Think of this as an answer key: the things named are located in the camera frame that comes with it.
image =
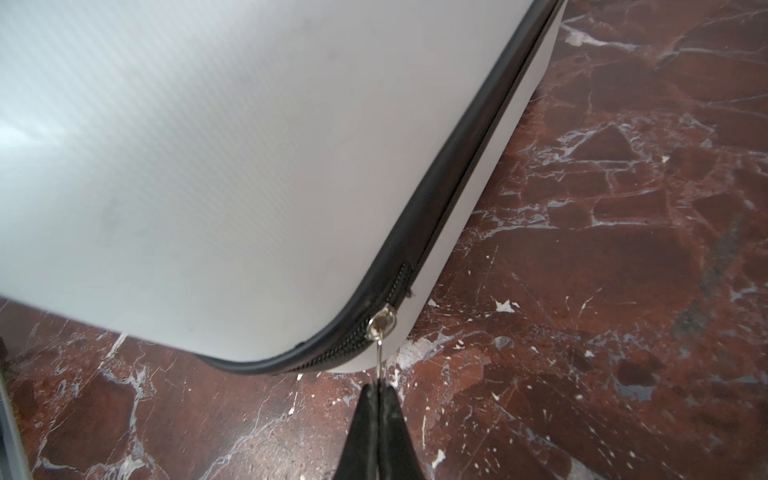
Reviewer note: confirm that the aluminium cage frame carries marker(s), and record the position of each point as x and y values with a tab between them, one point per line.
14	464

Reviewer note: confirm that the white hard-shell suitcase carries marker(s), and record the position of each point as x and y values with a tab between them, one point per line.
253	181

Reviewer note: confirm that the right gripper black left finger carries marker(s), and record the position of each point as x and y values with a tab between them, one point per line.
359	458

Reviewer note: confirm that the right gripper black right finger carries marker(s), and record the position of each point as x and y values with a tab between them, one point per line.
397	459

